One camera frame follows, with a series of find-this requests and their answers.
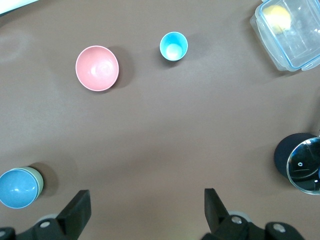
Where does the blue bowl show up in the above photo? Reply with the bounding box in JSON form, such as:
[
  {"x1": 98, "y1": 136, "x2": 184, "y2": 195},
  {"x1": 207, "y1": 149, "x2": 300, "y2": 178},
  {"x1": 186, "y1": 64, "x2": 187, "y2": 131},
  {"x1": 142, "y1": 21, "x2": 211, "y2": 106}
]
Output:
[{"x1": 0, "y1": 167, "x2": 40, "y2": 209}]

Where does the pink bowl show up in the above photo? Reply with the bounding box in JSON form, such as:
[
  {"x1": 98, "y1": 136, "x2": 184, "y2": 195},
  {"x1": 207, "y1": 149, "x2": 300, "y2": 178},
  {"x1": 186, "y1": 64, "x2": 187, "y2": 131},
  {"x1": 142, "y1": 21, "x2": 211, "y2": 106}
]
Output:
[{"x1": 75, "y1": 45, "x2": 120, "y2": 92}]

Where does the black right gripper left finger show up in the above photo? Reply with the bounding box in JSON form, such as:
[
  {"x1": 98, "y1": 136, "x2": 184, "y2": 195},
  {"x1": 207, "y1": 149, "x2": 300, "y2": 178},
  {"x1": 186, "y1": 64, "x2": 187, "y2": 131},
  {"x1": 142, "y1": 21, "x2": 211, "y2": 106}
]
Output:
[{"x1": 0, "y1": 189, "x2": 91, "y2": 240}]

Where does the light blue cup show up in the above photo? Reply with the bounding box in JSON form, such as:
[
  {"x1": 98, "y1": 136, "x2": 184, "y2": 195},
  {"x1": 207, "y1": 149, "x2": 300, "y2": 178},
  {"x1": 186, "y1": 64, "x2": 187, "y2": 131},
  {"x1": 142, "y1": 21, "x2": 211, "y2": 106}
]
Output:
[{"x1": 159, "y1": 31, "x2": 189, "y2": 62}]

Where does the pale green bowl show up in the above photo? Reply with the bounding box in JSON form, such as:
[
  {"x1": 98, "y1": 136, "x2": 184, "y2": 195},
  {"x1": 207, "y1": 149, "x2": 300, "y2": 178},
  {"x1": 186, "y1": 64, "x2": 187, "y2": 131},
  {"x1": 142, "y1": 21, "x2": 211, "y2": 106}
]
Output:
[{"x1": 22, "y1": 166, "x2": 45, "y2": 199}]

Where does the black saucepan with blue handle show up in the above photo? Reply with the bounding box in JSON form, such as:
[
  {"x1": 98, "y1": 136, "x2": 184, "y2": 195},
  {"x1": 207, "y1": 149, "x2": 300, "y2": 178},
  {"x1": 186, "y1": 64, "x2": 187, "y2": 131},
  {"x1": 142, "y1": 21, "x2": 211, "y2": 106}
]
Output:
[{"x1": 273, "y1": 132, "x2": 320, "y2": 180}]

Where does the yellow lemon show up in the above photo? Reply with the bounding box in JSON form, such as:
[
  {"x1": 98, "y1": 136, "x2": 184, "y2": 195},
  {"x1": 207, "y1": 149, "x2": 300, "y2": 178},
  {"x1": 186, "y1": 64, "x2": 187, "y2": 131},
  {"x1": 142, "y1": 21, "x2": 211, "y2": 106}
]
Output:
[{"x1": 263, "y1": 4, "x2": 292, "y2": 33}]

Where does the glass lid with blue knob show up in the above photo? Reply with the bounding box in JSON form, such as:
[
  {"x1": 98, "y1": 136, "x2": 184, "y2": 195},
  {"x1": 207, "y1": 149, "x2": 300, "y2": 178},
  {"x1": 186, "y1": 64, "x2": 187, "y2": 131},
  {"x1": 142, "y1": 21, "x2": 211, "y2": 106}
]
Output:
[{"x1": 286, "y1": 136, "x2": 320, "y2": 196}]

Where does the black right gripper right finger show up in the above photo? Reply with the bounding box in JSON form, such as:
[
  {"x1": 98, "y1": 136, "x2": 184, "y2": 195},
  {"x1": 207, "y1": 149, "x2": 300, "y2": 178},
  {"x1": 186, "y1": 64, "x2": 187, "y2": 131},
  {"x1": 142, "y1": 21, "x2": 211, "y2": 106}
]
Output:
[{"x1": 204, "y1": 188, "x2": 305, "y2": 240}]

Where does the clear plastic lidded container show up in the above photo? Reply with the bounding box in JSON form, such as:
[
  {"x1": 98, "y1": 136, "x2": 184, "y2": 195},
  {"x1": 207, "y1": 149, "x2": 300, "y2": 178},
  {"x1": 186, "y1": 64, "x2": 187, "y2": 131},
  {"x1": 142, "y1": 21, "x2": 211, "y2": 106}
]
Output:
[{"x1": 249, "y1": 0, "x2": 320, "y2": 73}]

